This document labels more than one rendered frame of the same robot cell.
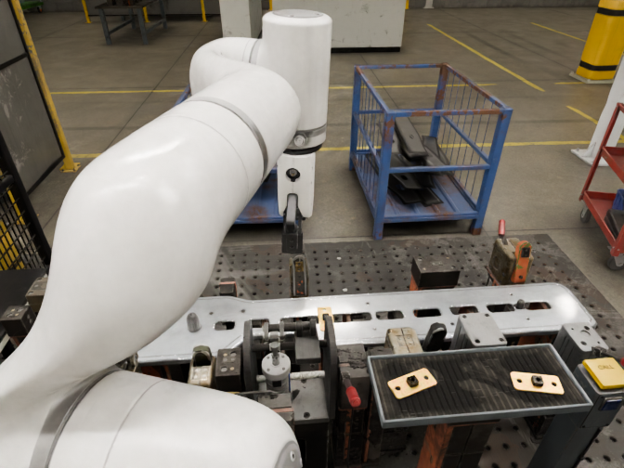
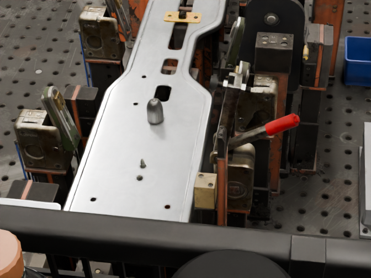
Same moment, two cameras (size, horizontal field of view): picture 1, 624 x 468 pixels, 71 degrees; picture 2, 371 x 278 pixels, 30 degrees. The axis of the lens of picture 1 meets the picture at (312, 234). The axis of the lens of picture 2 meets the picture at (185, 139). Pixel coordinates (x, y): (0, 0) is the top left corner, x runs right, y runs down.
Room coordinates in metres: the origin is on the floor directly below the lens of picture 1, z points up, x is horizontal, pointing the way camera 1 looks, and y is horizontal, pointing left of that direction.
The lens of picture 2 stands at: (0.46, 1.23, 1.90)
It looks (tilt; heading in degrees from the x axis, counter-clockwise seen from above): 44 degrees down; 286
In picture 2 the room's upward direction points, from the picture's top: 3 degrees counter-clockwise
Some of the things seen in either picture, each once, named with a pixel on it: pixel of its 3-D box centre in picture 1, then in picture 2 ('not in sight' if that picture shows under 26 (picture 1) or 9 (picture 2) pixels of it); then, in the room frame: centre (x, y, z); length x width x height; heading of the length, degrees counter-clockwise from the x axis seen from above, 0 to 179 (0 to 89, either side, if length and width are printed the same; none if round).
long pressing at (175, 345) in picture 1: (332, 317); (180, 14); (0.82, -0.06, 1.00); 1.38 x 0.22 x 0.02; 95
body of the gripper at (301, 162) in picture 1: (295, 170); not in sight; (0.58, 0.02, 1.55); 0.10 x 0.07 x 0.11; 177
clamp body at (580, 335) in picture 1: (560, 384); not in sight; (0.70, -0.64, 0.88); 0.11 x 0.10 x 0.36; 5
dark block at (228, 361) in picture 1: (238, 421); (269, 121); (0.58, 0.17, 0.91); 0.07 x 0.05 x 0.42; 5
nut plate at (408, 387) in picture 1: (412, 382); not in sight; (0.49, -0.18, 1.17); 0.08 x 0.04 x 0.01; 113
